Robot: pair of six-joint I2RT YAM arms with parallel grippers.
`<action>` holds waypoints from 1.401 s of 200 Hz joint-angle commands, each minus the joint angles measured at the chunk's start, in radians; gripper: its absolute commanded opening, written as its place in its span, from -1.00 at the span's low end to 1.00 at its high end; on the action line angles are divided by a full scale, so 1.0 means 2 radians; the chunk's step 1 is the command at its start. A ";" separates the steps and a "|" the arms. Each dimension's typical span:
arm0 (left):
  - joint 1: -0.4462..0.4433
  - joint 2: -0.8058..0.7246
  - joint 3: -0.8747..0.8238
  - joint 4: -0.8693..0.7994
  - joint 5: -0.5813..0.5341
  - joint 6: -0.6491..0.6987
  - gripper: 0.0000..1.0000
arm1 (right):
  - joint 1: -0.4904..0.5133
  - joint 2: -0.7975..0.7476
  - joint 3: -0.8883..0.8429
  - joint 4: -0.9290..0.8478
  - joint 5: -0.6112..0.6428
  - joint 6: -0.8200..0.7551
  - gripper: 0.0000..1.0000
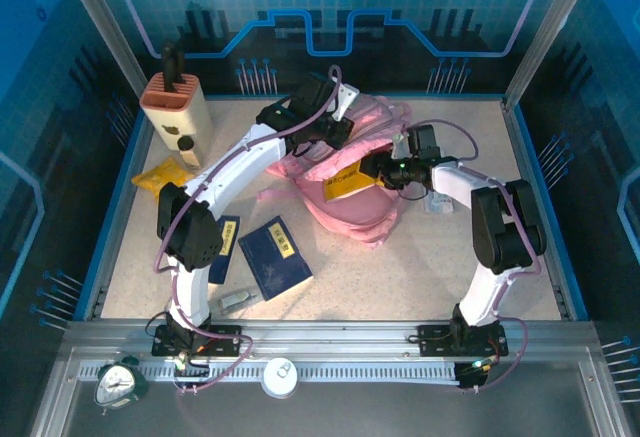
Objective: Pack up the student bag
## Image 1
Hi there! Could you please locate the clear ruler set packet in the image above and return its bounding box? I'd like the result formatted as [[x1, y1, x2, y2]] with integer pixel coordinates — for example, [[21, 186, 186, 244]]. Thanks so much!
[[423, 191, 454, 216]]

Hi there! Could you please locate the pink student backpack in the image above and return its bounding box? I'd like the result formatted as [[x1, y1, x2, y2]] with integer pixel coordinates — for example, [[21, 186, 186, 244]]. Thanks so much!
[[257, 94, 414, 251]]

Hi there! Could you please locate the blue book yellow label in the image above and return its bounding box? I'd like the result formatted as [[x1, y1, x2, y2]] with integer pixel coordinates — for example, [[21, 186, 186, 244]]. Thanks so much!
[[207, 214, 241, 286], [238, 215, 315, 302]]

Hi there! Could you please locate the beige knife block pink top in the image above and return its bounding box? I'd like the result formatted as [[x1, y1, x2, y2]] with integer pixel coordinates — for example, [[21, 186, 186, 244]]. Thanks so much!
[[139, 70, 215, 168]]

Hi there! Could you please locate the small bottle black cap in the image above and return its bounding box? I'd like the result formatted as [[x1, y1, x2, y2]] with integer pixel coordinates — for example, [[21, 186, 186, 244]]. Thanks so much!
[[175, 135, 203, 168]]

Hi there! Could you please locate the yellow snack packet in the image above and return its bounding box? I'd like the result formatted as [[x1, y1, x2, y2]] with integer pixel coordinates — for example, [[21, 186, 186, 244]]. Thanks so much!
[[130, 156, 196, 203]]

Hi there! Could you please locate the white round lid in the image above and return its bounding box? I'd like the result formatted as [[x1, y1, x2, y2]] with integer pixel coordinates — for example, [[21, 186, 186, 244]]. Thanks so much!
[[261, 356, 300, 399]]

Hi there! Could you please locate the green alarm clock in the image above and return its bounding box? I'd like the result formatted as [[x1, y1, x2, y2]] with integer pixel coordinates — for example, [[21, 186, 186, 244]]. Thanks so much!
[[94, 354, 150, 416]]

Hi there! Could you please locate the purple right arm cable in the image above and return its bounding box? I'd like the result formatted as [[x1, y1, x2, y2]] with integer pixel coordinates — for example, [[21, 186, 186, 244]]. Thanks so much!
[[404, 119, 544, 393]]

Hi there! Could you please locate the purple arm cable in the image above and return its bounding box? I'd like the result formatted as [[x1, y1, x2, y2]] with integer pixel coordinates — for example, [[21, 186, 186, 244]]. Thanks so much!
[[404, 119, 544, 393], [144, 64, 346, 398]]

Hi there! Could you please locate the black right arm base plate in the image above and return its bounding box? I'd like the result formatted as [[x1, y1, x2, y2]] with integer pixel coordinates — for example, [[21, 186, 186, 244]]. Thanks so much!
[[417, 323, 509, 357]]

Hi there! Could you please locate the black knife handle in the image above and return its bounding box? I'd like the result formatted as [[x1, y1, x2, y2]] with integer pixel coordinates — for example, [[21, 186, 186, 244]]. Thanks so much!
[[160, 42, 186, 93]]

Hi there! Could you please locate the aluminium front rail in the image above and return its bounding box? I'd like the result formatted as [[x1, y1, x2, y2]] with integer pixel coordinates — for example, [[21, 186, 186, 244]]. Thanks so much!
[[62, 319, 599, 358]]

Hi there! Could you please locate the aluminium frame post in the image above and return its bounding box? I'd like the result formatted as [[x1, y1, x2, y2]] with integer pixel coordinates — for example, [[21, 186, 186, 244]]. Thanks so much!
[[503, 0, 603, 111], [53, 0, 150, 101]]

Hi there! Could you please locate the slotted white cable duct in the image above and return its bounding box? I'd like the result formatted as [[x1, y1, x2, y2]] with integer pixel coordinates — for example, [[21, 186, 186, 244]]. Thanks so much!
[[78, 360, 462, 384]]

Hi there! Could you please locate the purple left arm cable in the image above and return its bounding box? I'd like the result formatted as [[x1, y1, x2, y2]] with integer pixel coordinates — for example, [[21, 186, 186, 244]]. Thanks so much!
[[144, 64, 346, 398]]

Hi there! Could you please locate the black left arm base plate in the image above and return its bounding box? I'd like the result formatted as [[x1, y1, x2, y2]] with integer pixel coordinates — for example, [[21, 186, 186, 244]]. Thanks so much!
[[151, 324, 243, 357]]

